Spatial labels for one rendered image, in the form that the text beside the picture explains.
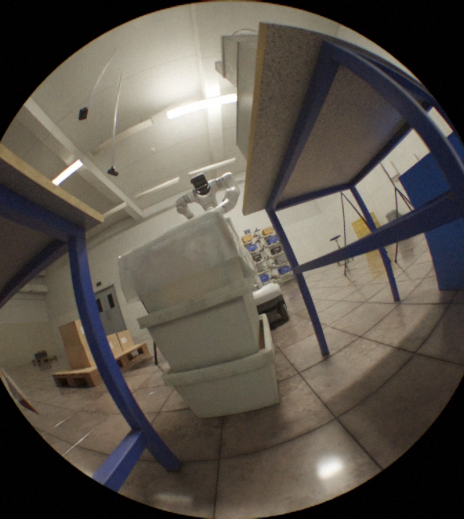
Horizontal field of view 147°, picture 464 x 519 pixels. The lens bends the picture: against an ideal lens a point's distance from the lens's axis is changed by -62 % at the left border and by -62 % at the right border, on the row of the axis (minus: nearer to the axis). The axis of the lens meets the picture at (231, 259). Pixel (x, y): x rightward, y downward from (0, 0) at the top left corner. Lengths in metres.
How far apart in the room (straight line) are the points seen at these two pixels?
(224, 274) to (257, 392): 0.41
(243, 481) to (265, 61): 0.80
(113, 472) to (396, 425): 0.57
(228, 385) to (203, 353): 0.13
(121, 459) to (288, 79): 0.76
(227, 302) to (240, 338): 0.12
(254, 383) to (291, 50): 0.80
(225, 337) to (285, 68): 0.66
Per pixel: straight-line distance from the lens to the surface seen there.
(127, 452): 0.47
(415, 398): 0.58
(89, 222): 0.54
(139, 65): 4.18
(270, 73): 0.36
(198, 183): 1.56
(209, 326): 0.57
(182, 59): 4.26
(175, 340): 0.62
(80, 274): 0.48
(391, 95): 0.30
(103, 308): 7.89
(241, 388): 0.64
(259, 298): 1.54
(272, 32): 0.34
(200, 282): 0.56
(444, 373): 0.63
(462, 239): 0.99
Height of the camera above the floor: 0.44
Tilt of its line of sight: 9 degrees up
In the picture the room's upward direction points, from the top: 21 degrees counter-clockwise
